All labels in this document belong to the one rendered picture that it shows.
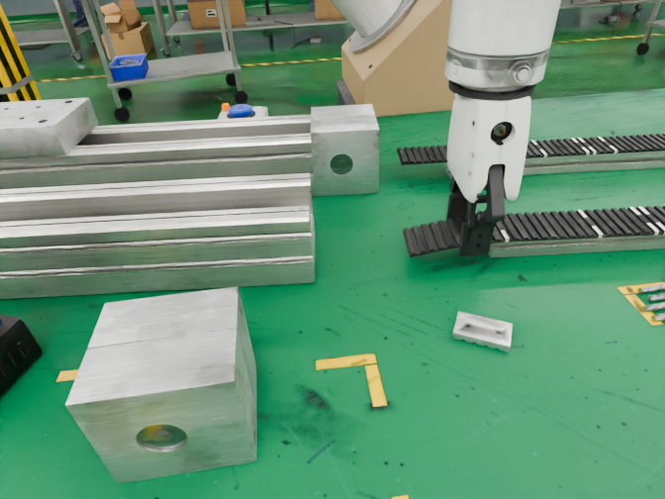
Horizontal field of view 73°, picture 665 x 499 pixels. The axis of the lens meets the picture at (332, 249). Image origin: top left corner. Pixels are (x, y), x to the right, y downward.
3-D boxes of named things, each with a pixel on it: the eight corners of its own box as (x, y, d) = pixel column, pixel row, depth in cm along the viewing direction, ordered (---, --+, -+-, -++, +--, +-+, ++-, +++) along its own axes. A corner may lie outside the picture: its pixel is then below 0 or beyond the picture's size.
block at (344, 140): (370, 155, 74) (370, 98, 68) (378, 193, 64) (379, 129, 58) (315, 158, 74) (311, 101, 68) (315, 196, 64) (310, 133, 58)
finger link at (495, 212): (515, 198, 38) (496, 234, 43) (495, 131, 42) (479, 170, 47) (501, 199, 38) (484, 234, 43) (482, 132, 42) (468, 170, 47)
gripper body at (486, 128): (560, 86, 36) (529, 207, 42) (515, 54, 44) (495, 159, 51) (466, 91, 36) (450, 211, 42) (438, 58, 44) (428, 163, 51)
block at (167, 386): (256, 345, 42) (238, 265, 36) (257, 462, 33) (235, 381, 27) (146, 359, 41) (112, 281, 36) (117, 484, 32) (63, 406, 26)
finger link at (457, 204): (482, 173, 49) (474, 225, 53) (474, 160, 51) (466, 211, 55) (453, 175, 49) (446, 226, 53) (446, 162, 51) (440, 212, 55)
